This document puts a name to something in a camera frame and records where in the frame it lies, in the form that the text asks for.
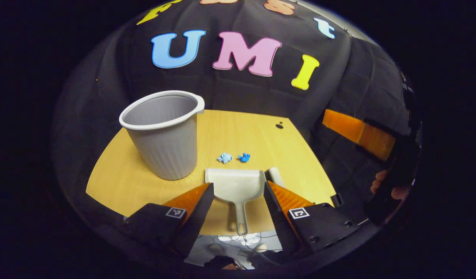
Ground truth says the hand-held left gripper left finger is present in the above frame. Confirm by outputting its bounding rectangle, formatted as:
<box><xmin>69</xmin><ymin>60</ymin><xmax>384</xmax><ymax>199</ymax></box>
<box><xmin>120</xmin><ymin>182</ymin><xmax>215</xmax><ymax>258</ymax></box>

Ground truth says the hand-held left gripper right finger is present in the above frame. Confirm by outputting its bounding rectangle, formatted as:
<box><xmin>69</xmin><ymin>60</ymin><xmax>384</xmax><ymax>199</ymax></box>
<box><xmin>263</xmin><ymin>181</ymin><xmax>361</xmax><ymax>260</ymax></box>

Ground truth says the small white broom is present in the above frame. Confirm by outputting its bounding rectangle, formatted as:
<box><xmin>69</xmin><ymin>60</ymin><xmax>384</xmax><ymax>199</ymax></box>
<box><xmin>266</xmin><ymin>167</ymin><xmax>285</xmax><ymax>188</ymax></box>

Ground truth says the white dustpan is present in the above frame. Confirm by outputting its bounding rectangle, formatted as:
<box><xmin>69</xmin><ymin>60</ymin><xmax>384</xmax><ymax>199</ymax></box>
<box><xmin>205</xmin><ymin>168</ymin><xmax>266</xmax><ymax>236</ymax></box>

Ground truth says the grey garbage bin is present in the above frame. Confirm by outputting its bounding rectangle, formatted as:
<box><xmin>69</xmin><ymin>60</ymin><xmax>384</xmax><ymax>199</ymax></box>
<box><xmin>119</xmin><ymin>90</ymin><xmax>205</xmax><ymax>181</ymax></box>

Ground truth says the wooden desktop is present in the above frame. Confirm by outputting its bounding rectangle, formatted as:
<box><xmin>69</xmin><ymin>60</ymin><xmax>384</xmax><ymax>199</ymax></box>
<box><xmin>86</xmin><ymin>110</ymin><xmax>337</xmax><ymax>236</ymax></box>

